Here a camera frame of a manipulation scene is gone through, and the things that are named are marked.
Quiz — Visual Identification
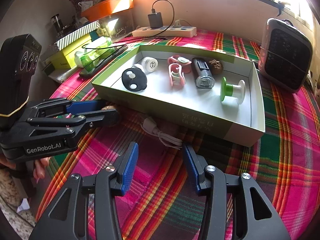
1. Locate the white power strip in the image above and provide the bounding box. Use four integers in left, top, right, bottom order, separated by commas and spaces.
132, 26, 197, 37

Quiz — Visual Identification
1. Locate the white coiled cable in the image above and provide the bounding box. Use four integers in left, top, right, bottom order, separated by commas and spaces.
141, 117, 184, 150

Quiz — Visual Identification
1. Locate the person left hand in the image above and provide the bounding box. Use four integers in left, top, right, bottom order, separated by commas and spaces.
1, 152, 50, 182

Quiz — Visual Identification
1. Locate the black window hook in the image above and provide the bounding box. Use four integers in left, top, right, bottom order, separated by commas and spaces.
277, 1, 291, 16

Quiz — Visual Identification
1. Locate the plaid tablecloth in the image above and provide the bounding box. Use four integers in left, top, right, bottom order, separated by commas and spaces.
33, 79, 319, 239

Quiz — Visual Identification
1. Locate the yellow green box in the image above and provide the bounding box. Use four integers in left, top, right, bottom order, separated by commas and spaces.
42, 34, 91, 69

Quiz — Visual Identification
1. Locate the green tissue pack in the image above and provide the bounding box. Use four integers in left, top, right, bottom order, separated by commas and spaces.
74, 37, 112, 68

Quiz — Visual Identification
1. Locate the black charging cable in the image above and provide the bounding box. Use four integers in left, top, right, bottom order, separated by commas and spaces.
81, 0, 175, 51

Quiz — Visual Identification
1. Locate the orange tray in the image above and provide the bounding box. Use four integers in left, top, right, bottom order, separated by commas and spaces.
81, 0, 134, 22

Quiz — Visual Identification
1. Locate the black disc with white dots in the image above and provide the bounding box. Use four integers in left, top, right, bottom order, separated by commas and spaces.
121, 67, 147, 92

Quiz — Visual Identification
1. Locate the white ribbed roller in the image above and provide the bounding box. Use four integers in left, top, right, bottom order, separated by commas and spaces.
141, 56, 158, 74

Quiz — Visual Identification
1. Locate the black smartphone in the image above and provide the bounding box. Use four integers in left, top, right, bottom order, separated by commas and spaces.
79, 45, 128, 79

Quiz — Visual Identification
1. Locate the brown walnut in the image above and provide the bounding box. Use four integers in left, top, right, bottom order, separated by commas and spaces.
101, 106, 116, 111
208, 59, 223, 75

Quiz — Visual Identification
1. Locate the black charger adapter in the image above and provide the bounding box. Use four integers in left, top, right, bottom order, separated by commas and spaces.
148, 9, 163, 29

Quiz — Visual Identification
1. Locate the striped white box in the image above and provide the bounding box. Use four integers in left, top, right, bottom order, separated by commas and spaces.
54, 21, 100, 50

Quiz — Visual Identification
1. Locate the green white spool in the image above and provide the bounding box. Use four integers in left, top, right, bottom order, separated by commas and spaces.
220, 77, 246, 105

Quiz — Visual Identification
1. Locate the black bike light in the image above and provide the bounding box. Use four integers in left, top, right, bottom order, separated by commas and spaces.
191, 57, 215, 89

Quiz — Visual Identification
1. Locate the white ball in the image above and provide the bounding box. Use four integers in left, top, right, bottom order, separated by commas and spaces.
132, 63, 144, 72

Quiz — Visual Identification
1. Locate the pink case with teal insert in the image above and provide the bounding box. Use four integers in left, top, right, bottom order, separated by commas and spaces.
168, 55, 191, 74

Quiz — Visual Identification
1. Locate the white mug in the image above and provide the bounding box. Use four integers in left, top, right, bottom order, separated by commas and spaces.
78, 1, 93, 12

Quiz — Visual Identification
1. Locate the green white cardboard box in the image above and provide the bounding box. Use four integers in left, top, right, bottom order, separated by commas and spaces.
92, 45, 266, 147

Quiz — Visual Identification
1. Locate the pink black desk fan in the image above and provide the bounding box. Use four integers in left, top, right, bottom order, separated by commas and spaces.
258, 18, 313, 93

